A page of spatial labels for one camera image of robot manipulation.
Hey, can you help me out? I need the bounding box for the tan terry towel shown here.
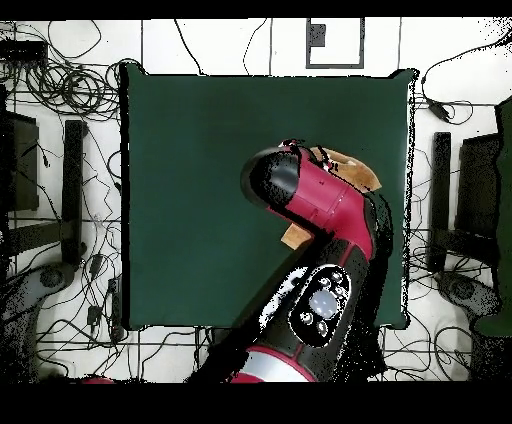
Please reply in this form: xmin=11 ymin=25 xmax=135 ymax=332
xmin=280 ymin=145 xmax=383 ymax=251

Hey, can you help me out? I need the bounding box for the black cable coil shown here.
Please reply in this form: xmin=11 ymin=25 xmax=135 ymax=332
xmin=23 ymin=59 xmax=121 ymax=121

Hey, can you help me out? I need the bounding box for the grey rectangular frame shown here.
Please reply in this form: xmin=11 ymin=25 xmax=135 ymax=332
xmin=305 ymin=17 xmax=366 ymax=70

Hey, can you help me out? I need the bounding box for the black power adapter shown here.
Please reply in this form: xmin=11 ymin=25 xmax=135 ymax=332
xmin=427 ymin=99 xmax=452 ymax=123

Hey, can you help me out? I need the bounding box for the dark green tablecloth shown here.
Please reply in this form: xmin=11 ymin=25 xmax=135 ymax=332
xmin=119 ymin=63 xmax=419 ymax=331

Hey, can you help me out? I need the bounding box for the grey stand base black knob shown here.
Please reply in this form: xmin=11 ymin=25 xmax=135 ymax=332
xmin=0 ymin=261 xmax=77 ymax=383
xmin=433 ymin=270 xmax=501 ymax=321

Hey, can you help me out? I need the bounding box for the black stand frame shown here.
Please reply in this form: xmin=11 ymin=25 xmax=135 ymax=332
xmin=426 ymin=131 xmax=499 ymax=273
xmin=7 ymin=119 xmax=87 ymax=267

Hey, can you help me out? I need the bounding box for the flat black box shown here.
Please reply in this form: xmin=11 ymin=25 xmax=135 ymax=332
xmin=0 ymin=39 xmax=49 ymax=62

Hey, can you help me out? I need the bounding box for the black cabinet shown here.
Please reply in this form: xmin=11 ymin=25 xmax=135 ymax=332
xmin=0 ymin=110 xmax=41 ymax=213
xmin=455 ymin=133 xmax=501 ymax=241

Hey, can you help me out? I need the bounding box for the thin black cable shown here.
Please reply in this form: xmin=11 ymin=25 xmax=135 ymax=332
xmin=242 ymin=17 xmax=268 ymax=76
xmin=173 ymin=18 xmax=206 ymax=76

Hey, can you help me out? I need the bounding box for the black power strip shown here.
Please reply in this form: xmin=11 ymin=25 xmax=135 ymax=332
xmin=107 ymin=275 xmax=125 ymax=342

